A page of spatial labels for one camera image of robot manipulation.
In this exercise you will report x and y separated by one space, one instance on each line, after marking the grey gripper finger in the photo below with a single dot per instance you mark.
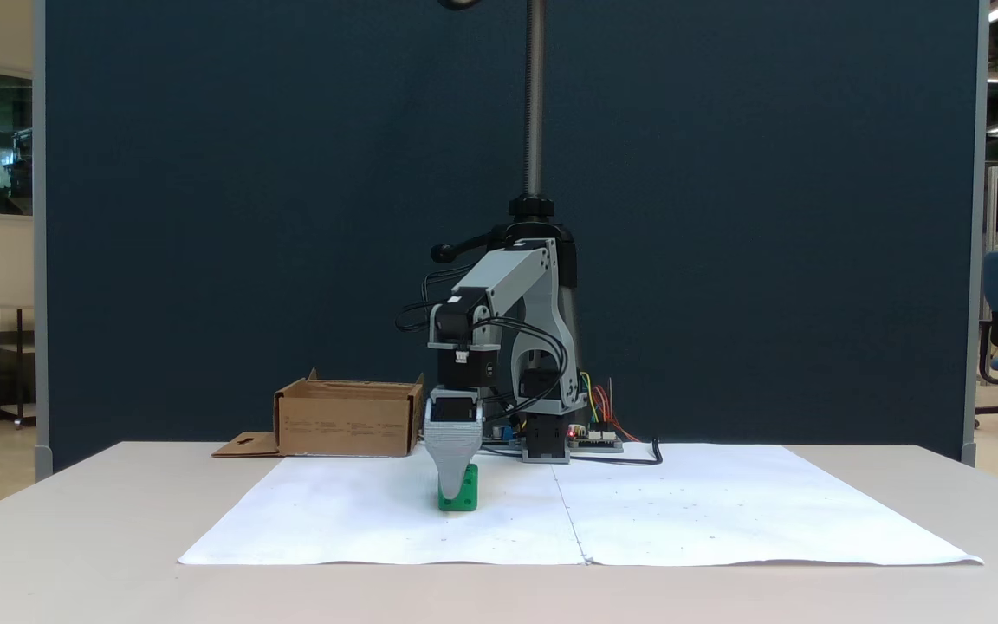
454 446

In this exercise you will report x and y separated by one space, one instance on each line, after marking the green dice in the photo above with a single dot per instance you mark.
469 490

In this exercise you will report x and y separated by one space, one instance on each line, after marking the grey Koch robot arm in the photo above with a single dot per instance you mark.
516 277

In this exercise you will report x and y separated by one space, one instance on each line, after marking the blue circuit board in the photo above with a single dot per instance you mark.
503 438

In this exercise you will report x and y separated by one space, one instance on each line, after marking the brown cardboard box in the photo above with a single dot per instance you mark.
343 425

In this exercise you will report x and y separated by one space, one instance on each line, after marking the white paper sheet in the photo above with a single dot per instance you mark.
742 503
360 511

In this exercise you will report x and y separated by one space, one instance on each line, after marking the dark blue partition panel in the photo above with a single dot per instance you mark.
204 173

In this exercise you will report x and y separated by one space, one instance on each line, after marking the black wheeled cart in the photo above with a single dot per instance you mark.
9 364

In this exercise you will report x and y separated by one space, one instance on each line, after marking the camera stand with metal pole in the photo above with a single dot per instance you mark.
534 104

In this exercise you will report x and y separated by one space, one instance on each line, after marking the framed wall window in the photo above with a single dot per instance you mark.
9 143

